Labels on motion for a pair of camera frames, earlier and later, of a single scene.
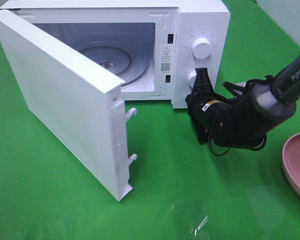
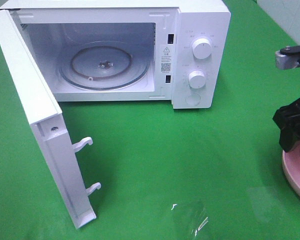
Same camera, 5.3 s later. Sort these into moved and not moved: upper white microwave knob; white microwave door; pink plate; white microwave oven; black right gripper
Moved: black right gripper; white microwave door
Not moved: upper white microwave knob; pink plate; white microwave oven
